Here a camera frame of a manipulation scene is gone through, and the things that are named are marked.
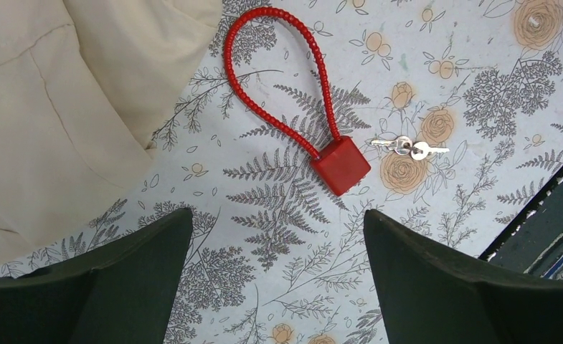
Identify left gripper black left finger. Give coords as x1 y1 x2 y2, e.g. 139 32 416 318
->
0 209 193 343

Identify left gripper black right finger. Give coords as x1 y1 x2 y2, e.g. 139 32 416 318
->
364 209 563 343

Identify silver keys of red lock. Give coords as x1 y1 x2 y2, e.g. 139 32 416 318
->
369 135 450 161

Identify red cable lock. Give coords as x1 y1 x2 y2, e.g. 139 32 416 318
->
223 6 371 196

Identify floral patterned table mat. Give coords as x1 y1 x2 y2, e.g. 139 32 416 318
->
0 1 563 343

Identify beige folded cloth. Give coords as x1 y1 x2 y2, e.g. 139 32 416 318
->
0 1 222 265

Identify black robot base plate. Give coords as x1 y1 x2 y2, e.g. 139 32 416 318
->
479 166 563 281

